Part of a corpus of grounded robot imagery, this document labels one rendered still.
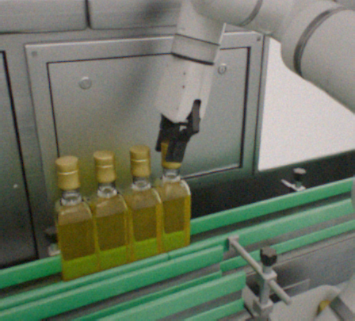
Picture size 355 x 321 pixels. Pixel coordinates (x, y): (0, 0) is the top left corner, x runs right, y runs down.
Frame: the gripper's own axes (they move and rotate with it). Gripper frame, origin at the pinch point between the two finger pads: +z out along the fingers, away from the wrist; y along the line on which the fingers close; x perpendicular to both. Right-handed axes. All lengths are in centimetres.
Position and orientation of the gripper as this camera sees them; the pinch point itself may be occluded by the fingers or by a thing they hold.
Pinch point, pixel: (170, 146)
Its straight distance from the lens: 66.7
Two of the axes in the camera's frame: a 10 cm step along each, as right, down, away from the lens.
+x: 8.8, 1.0, 4.6
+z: -2.4, 9.3, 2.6
